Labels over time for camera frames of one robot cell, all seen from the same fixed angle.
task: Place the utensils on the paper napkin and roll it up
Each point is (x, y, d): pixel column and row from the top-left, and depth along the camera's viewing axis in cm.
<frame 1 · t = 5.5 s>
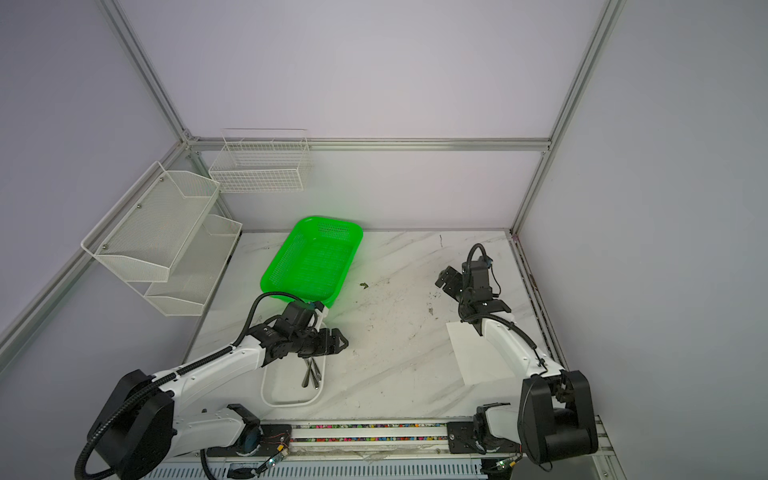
left hand: (335, 347, 83), fingers open
right hand: (446, 278, 87), fingers open
green plastic basket: (315, 260, 113), on the table
white rectangular tray: (293, 381, 84), on the table
silver fork: (305, 381, 84), on the table

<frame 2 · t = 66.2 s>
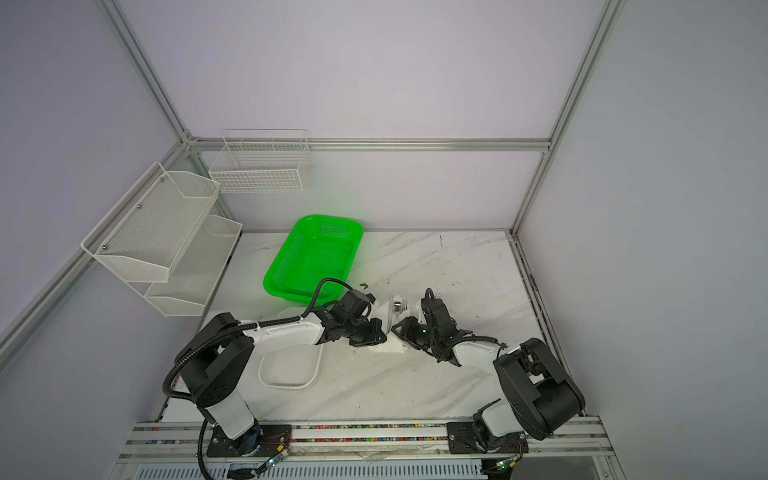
left hand: (385, 340, 85), fingers closed
right hand: (391, 331, 87), fingers open
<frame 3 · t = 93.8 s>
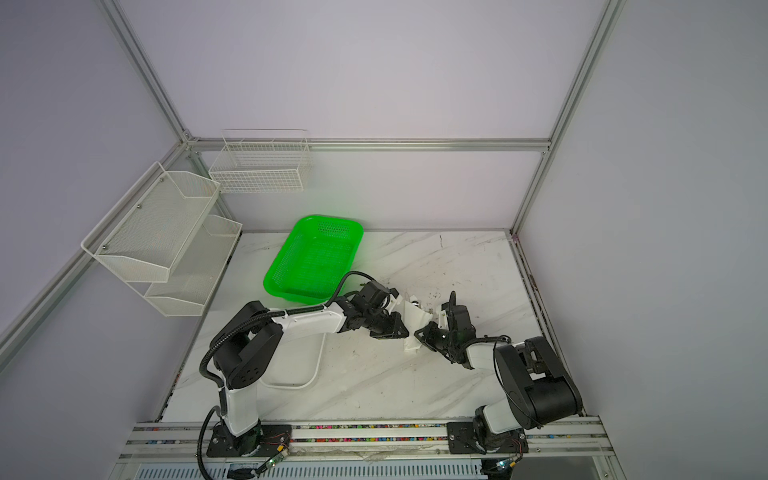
left hand: (405, 334, 86), fingers closed
right hand: (414, 333, 91), fingers closed
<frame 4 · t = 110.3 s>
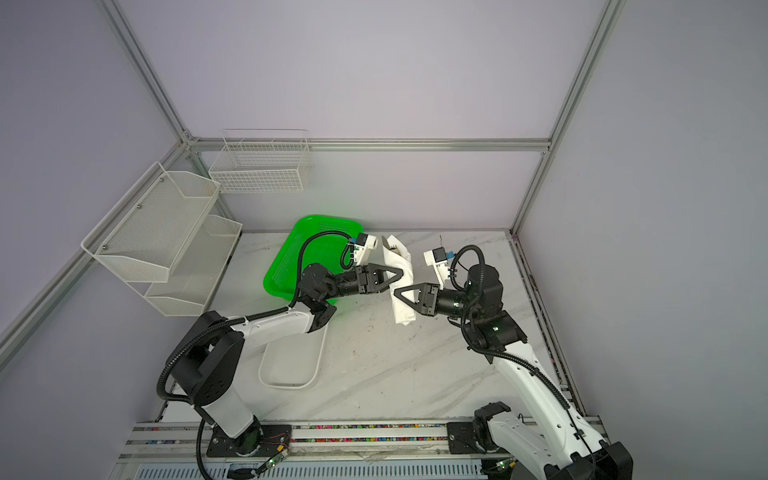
left hand: (403, 276, 66), fingers open
right hand: (394, 297, 64), fingers closed
